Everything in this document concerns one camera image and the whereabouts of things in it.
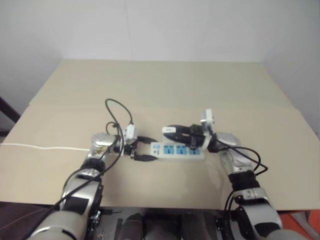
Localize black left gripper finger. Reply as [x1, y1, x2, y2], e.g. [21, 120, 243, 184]
[133, 154, 158, 163]
[136, 135, 157, 146]

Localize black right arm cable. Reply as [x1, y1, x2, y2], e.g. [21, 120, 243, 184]
[213, 138, 270, 240]

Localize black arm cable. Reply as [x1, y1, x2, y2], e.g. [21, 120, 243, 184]
[49, 98, 135, 211]
[213, 138, 270, 240]

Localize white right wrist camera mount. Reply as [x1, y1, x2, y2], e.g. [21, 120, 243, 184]
[199, 107, 217, 151]

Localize orange object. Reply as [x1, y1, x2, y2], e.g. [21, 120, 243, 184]
[283, 209, 320, 237]

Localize white power strip blue sockets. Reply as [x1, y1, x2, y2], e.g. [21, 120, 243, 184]
[149, 140, 207, 161]

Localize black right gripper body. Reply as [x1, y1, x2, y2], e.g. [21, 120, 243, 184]
[186, 123, 207, 149]

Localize white power strip cable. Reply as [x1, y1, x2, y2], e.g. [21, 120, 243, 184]
[0, 142, 91, 152]

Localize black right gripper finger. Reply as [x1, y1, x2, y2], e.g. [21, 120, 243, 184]
[163, 133, 191, 145]
[165, 123, 191, 135]

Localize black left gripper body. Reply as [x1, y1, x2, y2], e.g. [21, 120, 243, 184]
[123, 142, 139, 159]

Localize dark brown wooden furniture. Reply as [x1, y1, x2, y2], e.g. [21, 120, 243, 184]
[0, 95, 22, 137]

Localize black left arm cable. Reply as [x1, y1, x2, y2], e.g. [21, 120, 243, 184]
[49, 98, 135, 211]

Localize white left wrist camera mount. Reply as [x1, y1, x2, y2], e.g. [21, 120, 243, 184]
[122, 123, 139, 147]

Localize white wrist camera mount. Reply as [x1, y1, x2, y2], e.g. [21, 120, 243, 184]
[122, 123, 139, 147]
[199, 107, 217, 151]

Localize dark brown cushion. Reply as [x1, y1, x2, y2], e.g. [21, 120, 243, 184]
[0, 200, 56, 240]

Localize dark rounded shape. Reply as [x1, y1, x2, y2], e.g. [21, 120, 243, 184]
[122, 212, 145, 240]

